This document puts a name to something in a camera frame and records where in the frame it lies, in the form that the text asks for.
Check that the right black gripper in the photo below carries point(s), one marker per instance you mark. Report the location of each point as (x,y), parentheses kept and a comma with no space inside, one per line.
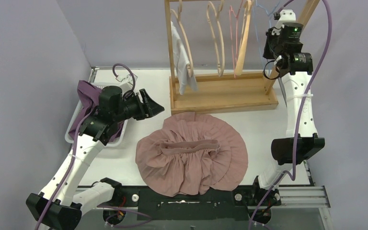
(272,33)

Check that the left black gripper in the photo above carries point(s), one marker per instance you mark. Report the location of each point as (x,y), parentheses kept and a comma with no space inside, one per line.
(142,106)

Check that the white skirt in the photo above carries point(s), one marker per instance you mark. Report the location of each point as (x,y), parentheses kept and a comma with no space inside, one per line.
(181,61)

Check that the pink garment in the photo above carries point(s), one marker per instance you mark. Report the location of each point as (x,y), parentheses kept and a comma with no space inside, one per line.
(191,154)

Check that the purple garment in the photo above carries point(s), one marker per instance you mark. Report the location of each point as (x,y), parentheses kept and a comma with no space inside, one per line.
(88,94)

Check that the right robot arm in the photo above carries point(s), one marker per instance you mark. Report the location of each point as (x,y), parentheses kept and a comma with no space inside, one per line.
(295,69)

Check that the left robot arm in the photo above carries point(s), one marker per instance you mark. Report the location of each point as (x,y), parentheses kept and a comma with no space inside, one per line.
(57,205)

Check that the wooden hanger rack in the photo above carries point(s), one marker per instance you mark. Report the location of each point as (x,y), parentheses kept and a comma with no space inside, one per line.
(248,92)

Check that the thick wooden hanger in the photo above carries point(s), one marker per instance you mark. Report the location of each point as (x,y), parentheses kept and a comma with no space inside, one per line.
(244,37)

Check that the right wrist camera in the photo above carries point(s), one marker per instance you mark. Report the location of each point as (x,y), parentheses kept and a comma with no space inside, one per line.
(284,16)

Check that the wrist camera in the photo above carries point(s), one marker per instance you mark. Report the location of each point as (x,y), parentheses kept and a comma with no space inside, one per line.
(125,82)
(284,16)

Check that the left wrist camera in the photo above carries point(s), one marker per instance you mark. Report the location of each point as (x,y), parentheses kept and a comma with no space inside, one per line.
(125,82)

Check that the pink wire hanger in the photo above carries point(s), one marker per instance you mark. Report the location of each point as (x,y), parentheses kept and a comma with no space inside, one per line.
(234,22)

